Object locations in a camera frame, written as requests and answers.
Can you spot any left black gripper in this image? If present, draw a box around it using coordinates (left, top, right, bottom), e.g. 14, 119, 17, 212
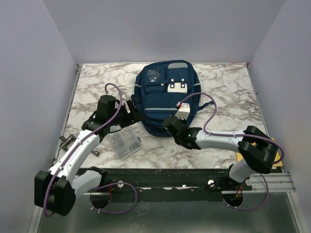
109, 100, 146, 128

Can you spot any navy blue student backpack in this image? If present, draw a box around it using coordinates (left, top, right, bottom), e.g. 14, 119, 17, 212
131, 60, 201, 137

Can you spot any yellow notebook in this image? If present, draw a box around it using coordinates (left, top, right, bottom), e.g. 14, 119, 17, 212
236, 138, 282, 174

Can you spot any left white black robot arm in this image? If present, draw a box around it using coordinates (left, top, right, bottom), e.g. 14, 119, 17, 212
34, 95, 142, 217

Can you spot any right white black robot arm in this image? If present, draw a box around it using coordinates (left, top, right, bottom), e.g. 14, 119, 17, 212
162, 116, 278, 190

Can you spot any clear plastic parts box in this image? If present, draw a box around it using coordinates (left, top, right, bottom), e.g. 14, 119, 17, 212
107, 127, 142, 160

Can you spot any metal table clamp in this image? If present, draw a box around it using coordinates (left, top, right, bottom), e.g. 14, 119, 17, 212
59, 134, 101, 157

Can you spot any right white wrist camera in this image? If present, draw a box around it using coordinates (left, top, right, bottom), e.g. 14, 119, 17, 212
174, 102, 190, 120

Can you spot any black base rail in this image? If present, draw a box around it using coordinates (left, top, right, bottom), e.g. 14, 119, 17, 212
90, 167, 251, 206

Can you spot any aluminium extrusion frame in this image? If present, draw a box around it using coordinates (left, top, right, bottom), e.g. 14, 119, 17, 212
250, 173, 296, 193

